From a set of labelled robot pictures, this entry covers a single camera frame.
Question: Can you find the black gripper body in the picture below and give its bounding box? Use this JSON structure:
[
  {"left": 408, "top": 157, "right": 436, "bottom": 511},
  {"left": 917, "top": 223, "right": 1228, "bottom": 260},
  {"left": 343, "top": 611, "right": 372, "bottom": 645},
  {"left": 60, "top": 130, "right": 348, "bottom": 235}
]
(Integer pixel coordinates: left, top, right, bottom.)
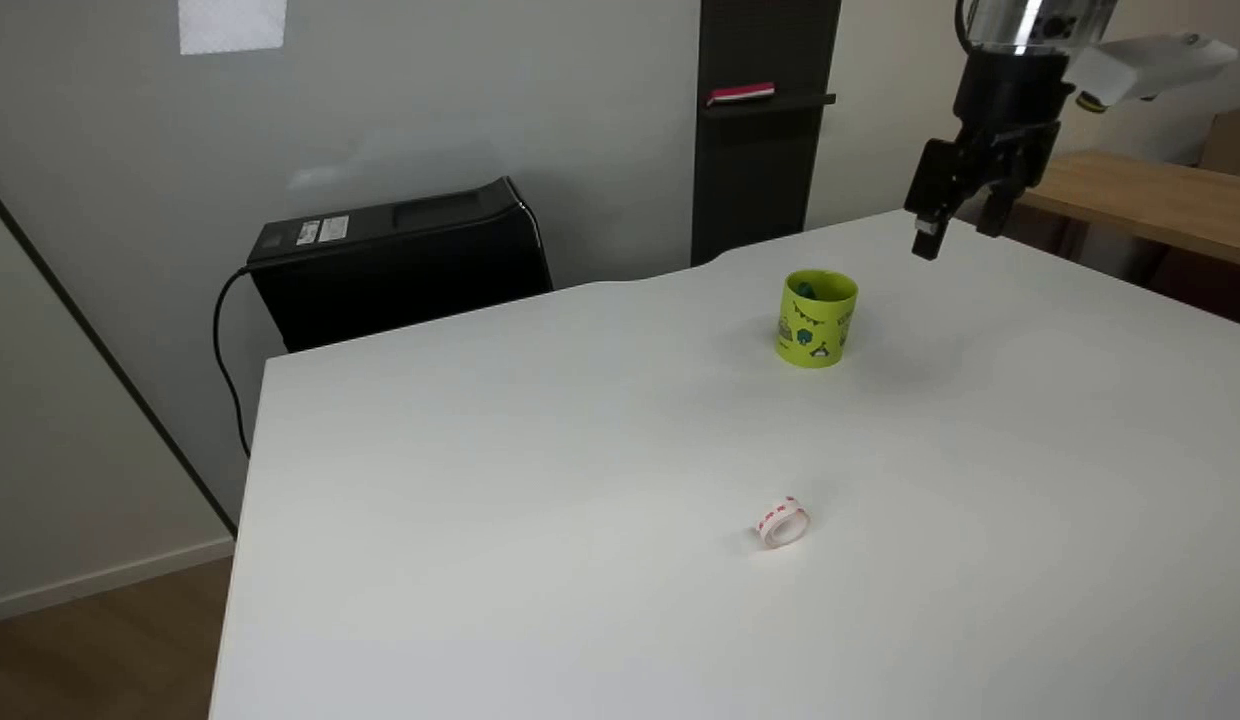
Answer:
[{"left": 947, "top": 43, "right": 1079, "bottom": 152}]

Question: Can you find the green printed plastic cup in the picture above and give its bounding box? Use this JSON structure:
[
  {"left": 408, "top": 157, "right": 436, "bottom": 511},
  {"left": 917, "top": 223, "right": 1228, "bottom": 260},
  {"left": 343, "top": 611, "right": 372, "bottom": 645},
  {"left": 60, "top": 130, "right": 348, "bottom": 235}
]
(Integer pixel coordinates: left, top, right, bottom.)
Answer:
[{"left": 775, "top": 269, "right": 861, "bottom": 370}]

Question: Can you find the small white red-printed bowl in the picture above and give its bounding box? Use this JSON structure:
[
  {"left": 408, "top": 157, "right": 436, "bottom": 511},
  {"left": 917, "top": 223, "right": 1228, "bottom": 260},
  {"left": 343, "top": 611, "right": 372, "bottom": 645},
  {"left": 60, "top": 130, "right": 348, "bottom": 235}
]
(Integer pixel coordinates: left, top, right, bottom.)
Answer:
[{"left": 750, "top": 492, "right": 817, "bottom": 556}]

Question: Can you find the wooden side table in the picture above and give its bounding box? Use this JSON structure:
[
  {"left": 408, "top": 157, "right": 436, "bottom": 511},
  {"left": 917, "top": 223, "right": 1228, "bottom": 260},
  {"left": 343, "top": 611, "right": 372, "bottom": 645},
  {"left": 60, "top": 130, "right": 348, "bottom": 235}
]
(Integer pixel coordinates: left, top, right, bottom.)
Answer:
[{"left": 1005, "top": 148, "right": 1240, "bottom": 332}]

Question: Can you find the black tall shelf column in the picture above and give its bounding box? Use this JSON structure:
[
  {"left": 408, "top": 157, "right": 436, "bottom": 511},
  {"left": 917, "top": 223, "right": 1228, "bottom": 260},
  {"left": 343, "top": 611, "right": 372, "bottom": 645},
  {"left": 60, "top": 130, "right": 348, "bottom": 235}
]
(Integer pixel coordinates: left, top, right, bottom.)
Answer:
[{"left": 690, "top": 0, "right": 843, "bottom": 269}]

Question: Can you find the pink flat item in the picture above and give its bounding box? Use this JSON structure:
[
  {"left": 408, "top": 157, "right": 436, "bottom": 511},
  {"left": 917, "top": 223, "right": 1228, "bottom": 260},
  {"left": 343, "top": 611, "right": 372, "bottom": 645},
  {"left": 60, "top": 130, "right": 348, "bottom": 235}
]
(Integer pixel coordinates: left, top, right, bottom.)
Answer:
[{"left": 706, "top": 81, "right": 782, "bottom": 109}]

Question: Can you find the brown cardboard box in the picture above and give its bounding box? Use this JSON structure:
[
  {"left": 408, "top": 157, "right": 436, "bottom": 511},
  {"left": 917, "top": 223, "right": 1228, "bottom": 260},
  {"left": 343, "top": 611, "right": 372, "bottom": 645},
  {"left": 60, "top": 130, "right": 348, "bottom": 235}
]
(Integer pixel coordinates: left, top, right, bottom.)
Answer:
[{"left": 1196, "top": 99, "right": 1240, "bottom": 181}]

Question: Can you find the black box appliance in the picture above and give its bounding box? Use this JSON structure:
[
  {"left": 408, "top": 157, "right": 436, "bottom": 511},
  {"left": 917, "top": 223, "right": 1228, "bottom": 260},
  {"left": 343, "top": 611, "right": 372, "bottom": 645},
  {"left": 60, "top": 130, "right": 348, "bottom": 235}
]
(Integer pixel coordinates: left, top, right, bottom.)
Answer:
[{"left": 244, "top": 175, "right": 557, "bottom": 354}]

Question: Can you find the white paper sheet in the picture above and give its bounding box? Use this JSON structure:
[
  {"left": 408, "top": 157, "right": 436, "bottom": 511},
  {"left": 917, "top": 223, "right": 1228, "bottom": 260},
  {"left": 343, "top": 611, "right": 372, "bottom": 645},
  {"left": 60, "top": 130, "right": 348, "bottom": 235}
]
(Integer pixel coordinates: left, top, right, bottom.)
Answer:
[{"left": 178, "top": 0, "right": 294, "bottom": 58}]

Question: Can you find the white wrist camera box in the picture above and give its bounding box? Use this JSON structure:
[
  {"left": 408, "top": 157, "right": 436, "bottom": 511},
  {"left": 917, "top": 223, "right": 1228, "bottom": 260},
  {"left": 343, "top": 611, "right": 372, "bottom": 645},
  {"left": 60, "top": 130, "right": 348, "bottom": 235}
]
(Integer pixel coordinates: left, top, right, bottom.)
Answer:
[{"left": 1061, "top": 32, "right": 1240, "bottom": 115}]

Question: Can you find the black power cable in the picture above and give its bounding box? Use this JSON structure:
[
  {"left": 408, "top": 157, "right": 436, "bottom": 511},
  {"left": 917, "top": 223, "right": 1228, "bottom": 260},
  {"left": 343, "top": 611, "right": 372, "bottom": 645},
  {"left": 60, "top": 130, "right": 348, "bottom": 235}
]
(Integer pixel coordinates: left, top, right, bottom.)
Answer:
[{"left": 207, "top": 260, "right": 262, "bottom": 461}]

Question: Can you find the black diagonal wall strip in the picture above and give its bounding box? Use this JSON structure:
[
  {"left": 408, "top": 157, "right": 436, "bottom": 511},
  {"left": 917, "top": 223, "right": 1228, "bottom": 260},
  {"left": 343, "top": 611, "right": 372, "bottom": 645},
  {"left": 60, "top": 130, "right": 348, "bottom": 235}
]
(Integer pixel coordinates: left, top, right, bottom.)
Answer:
[{"left": 0, "top": 173, "right": 242, "bottom": 535}]

